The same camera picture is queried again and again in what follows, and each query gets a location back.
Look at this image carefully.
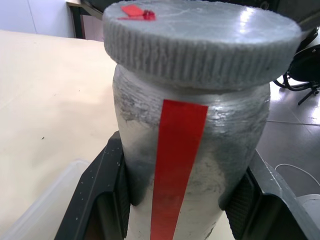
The black office chair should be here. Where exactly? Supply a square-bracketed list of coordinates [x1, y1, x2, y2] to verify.
[272, 17, 320, 106]

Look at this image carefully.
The wooden desk with black frame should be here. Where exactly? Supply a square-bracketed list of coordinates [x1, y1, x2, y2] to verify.
[65, 0, 106, 42]

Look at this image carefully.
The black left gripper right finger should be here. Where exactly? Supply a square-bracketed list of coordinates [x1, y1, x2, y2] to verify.
[218, 148, 313, 240]

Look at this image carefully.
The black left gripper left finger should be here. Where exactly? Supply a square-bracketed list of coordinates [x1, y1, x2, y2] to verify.
[53, 130, 131, 240]

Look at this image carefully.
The clear plastic box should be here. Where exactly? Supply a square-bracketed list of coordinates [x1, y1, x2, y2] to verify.
[0, 158, 91, 240]

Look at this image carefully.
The grey jar with red tape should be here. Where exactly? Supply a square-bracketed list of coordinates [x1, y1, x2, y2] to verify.
[112, 64, 272, 240]

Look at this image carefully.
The grey ribbed jar lid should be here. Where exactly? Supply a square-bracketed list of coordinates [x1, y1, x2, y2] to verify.
[102, 0, 303, 90]

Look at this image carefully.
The white cable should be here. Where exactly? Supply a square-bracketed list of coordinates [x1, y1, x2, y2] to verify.
[274, 163, 320, 187]

